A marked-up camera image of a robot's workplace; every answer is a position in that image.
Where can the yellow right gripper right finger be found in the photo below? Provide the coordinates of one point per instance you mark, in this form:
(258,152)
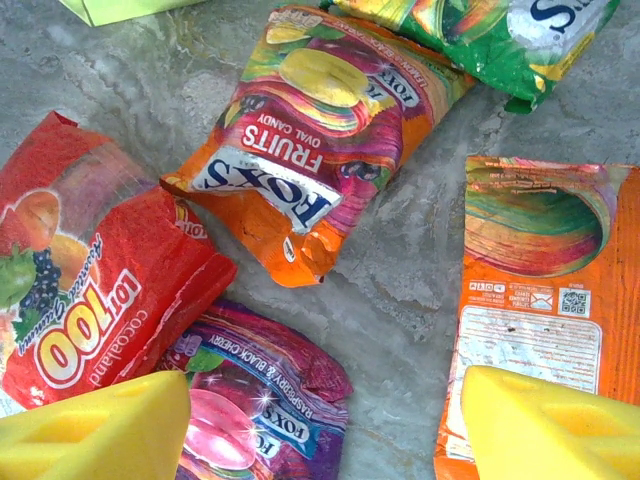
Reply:
(550,440)

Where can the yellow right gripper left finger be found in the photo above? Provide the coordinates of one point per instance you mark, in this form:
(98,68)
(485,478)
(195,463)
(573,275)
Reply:
(90,440)

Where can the purple Fox's raspberry candy bag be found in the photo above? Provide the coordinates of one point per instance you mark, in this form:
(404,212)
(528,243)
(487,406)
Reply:
(260,400)

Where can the orange candy bag white label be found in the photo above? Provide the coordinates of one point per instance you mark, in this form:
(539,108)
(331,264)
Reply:
(540,260)

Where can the red Lot 100 gummy bag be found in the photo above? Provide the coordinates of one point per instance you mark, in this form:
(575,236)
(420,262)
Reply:
(140,250)

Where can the orange Fox's Fruits candy bag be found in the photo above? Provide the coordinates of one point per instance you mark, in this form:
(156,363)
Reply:
(300,175)

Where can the green Sunkist candy bag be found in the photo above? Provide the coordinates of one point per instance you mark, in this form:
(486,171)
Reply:
(500,40)

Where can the paper bag with green print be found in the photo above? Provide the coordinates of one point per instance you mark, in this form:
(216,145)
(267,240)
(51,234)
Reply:
(110,10)

